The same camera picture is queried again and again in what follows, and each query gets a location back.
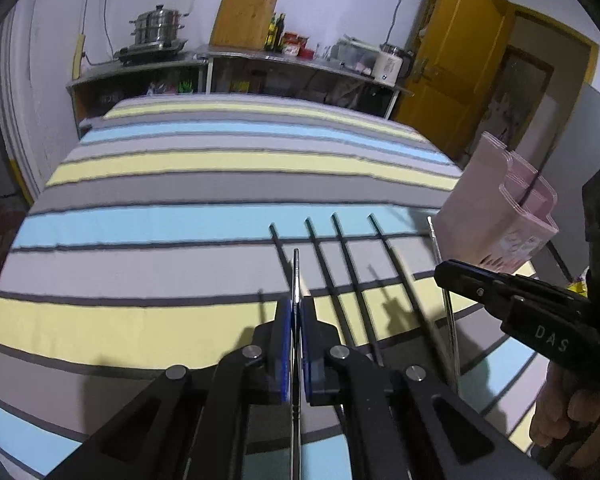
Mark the person's right hand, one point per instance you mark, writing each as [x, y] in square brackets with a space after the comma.
[555, 410]

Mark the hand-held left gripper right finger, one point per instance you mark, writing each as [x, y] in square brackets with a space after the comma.
[310, 355]

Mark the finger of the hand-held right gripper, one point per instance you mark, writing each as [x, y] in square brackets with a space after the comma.
[530, 305]

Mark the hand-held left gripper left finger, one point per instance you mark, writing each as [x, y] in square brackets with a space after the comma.
[284, 355]

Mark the clear plastic container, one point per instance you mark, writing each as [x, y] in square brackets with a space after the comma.
[355, 55]

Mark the pink utensil holder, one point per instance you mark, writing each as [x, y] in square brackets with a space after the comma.
[480, 200]

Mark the black induction cooker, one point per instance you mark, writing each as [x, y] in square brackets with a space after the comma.
[150, 52]

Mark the metal kitchen shelf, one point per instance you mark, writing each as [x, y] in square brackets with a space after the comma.
[230, 65]

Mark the wooden cutting board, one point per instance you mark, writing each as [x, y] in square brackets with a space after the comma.
[245, 15]

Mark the white electric kettle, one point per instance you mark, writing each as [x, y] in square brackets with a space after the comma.
[387, 65]

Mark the metal chopstick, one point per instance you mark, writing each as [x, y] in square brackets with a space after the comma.
[452, 330]
[296, 280]

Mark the yellow wooden door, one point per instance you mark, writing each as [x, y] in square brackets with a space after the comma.
[455, 50]

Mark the dark oil bottle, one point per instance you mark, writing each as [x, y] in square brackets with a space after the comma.
[275, 32]

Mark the striped tablecloth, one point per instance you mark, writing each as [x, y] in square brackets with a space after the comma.
[180, 210]

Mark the steel steamer pot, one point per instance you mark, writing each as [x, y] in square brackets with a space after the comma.
[157, 25]

